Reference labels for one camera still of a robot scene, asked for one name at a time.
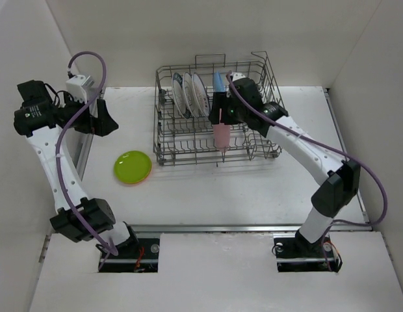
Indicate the orange plate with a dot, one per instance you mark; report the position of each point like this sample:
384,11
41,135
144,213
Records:
136,184

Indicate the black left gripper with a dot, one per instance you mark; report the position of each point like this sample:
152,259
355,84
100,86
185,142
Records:
104,123

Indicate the blue plate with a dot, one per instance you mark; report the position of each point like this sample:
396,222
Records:
218,84

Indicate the pink plate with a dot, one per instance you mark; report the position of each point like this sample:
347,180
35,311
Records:
221,134

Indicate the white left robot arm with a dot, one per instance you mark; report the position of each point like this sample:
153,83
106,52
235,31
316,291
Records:
43,119

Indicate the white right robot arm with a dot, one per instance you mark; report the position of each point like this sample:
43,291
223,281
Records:
338,179

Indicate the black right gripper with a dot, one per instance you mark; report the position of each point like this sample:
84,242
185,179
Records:
221,100

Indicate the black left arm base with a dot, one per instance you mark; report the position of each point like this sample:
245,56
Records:
137,257

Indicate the front aluminium rail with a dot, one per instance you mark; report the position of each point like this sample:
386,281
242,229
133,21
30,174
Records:
221,228

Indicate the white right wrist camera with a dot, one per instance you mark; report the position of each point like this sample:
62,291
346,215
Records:
235,76

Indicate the white blue-rimmed plate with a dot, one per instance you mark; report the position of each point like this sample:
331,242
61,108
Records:
188,94

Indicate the grey wire dish rack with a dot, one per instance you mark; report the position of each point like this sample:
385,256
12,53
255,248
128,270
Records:
180,141

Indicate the patterned white plate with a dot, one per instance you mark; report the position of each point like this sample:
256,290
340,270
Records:
201,94

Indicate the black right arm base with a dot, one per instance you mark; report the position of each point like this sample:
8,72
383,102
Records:
292,255

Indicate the white plate with green rim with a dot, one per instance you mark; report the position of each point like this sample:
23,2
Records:
177,92

